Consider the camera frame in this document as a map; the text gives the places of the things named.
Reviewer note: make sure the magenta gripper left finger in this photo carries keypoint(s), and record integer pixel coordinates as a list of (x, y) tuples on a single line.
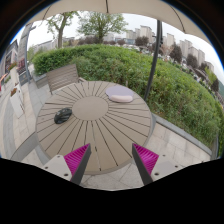
[(72, 166)]

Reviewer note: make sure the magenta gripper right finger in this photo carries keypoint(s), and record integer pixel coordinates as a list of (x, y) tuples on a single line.
[(152, 166)]

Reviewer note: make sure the black computer mouse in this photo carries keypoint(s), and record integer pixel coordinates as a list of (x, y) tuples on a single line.
[(62, 115)]

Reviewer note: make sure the lavender mouse pad wrist rest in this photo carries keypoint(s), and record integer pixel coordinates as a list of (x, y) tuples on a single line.
[(120, 94)]

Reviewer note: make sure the round slatted outdoor table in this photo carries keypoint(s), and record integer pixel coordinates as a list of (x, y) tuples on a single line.
[(109, 127)]

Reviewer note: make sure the green hedge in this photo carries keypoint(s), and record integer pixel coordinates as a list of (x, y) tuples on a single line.
[(174, 95)]

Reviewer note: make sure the grey slatted outdoor chair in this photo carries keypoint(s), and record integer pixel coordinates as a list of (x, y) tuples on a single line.
[(62, 77)]

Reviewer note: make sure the white planter box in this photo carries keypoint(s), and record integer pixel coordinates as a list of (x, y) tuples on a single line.
[(16, 99)]

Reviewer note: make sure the dark umbrella pole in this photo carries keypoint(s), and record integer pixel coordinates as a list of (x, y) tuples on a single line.
[(155, 57)]

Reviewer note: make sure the beige patio umbrella canopy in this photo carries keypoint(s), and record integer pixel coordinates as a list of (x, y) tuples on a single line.
[(157, 9)]

